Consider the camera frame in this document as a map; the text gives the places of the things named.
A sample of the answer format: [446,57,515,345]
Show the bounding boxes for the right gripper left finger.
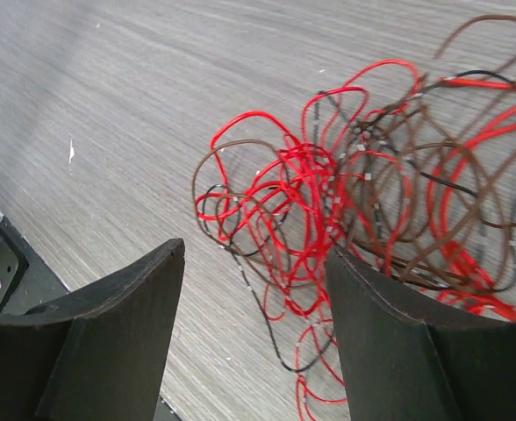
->
[0,239,184,420]

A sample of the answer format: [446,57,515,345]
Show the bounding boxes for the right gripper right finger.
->
[325,247,516,420]

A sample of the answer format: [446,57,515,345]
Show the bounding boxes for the red brown cable pile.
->
[191,14,516,421]

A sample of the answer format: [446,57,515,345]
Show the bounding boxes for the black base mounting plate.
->
[0,210,69,314]

